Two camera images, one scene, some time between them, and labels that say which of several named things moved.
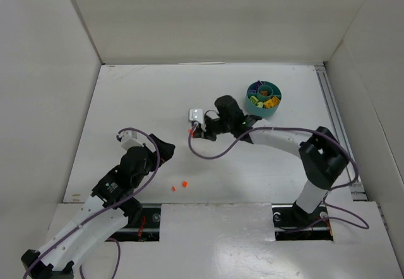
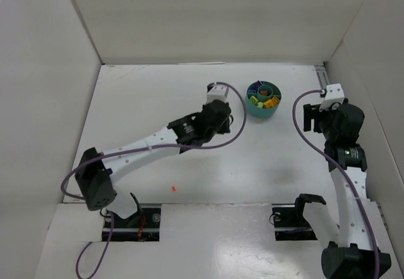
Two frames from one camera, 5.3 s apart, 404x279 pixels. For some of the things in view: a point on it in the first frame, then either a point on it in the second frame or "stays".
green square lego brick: [254, 100] stays
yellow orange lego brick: [272, 103] stays
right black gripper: [206, 129] to [311, 118]
